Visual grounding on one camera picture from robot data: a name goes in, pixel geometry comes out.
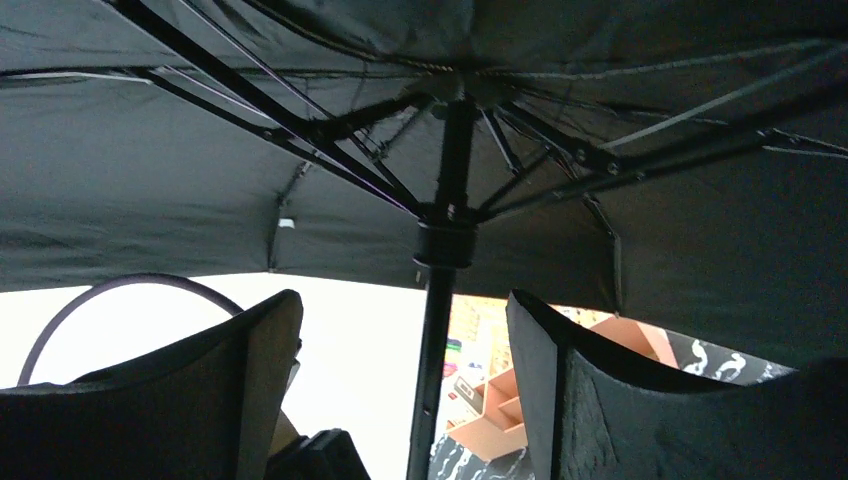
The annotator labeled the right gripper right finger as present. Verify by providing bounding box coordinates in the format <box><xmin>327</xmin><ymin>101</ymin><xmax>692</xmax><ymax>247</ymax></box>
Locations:
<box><xmin>506</xmin><ymin>290</ymin><xmax>847</xmax><ymax>479</ymax></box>

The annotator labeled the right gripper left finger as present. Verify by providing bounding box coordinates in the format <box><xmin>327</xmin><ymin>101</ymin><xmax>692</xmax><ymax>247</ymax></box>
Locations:
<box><xmin>1</xmin><ymin>290</ymin><xmax>304</xmax><ymax>479</ymax></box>

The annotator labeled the beige folding umbrella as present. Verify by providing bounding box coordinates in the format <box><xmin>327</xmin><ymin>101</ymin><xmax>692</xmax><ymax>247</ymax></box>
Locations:
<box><xmin>1</xmin><ymin>1</ymin><xmax>847</xmax><ymax>479</ymax></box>

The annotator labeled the orange plastic file organizer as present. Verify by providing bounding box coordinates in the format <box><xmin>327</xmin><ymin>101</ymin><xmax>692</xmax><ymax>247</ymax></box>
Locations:
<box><xmin>436</xmin><ymin>295</ymin><xmax>678</xmax><ymax>461</ymax></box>

